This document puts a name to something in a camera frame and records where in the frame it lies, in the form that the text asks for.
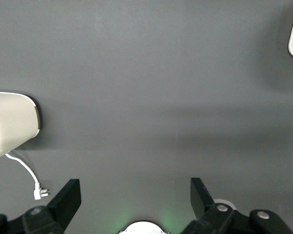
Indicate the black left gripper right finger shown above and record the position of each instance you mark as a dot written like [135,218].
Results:
[200,202]

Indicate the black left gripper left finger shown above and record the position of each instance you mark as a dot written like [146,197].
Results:
[66,202]

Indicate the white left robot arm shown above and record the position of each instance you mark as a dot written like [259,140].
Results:
[144,228]

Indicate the white toaster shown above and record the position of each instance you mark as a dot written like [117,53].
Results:
[9,122]

